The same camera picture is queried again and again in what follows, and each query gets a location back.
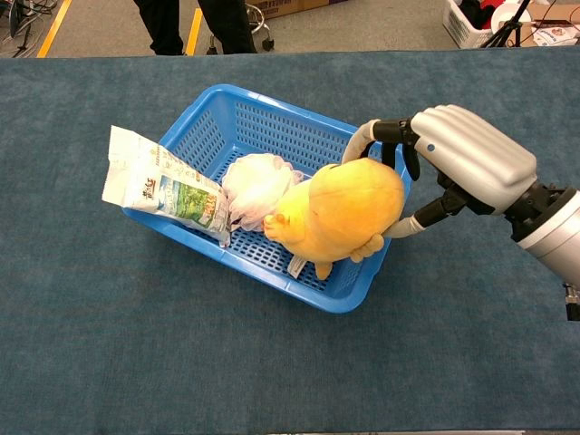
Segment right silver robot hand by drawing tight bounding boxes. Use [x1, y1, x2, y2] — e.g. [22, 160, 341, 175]
[341, 103, 540, 240]

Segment yellow plush toy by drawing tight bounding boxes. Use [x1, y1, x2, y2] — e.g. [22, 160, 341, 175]
[263, 158, 406, 281]

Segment pink mesh bath sponge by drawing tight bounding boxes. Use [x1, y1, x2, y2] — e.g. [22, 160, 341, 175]
[221, 152, 314, 233]

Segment white snack bag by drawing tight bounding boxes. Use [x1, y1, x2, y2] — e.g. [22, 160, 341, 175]
[101, 125, 233, 248]

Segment white storage crate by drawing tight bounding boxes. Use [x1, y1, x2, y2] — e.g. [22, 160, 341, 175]
[442, 0, 499, 50]

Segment blue perforated plastic basket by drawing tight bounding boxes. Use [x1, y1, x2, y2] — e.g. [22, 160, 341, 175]
[120, 83, 413, 314]

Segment black tripod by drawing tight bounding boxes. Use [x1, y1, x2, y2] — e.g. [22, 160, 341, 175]
[479, 0, 534, 49]

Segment white printed paper box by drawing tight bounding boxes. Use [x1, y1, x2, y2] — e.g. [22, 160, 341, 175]
[532, 24, 580, 46]

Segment brown cardboard box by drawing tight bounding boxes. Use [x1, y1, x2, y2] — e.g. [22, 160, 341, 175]
[251, 0, 330, 19]

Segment chrome stool with casters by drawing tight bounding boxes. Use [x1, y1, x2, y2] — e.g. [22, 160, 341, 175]
[207, 0, 276, 55]

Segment person in black trousers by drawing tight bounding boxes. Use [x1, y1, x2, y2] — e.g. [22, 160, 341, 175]
[133, 0, 258, 56]

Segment teal felt table cloth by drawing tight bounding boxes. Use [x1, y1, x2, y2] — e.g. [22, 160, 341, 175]
[0, 44, 580, 431]

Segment black floor cables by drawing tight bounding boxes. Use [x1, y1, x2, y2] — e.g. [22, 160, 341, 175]
[0, 0, 60, 58]

